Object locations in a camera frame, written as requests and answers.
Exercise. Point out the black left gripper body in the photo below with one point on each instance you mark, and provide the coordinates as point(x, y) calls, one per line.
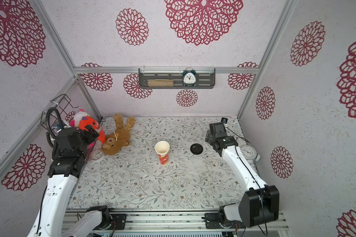
point(87, 138)

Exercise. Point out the black plastic cup lid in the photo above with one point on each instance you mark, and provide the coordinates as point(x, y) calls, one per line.
point(196, 149)

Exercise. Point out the red white paper cup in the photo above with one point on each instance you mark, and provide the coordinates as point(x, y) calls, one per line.
point(162, 148)

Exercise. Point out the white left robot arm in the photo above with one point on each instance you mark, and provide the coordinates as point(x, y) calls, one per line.
point(69, 156)

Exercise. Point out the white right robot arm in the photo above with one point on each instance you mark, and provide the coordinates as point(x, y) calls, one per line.
point(260, 202)

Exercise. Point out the orange red plush toy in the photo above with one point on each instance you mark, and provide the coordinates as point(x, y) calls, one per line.
point(81, 119)

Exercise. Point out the clear round tape roll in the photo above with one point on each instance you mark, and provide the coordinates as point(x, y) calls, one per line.
point(96, 155)

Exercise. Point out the brown teddy bear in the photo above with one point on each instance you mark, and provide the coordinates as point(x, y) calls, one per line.
point(121, 136)

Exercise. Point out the white alarm clock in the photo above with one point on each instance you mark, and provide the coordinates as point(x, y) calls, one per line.
point(250, 154)

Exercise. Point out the teal alarm clock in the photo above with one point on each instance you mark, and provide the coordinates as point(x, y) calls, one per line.
point(189, 78)

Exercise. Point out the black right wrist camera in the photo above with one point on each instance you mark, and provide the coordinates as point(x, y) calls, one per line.
point(217, 127)

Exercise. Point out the grey wall shelf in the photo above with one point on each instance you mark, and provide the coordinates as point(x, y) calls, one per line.
point(206, 78)

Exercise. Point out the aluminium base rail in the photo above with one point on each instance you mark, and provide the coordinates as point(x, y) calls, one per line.
point(165, 220)

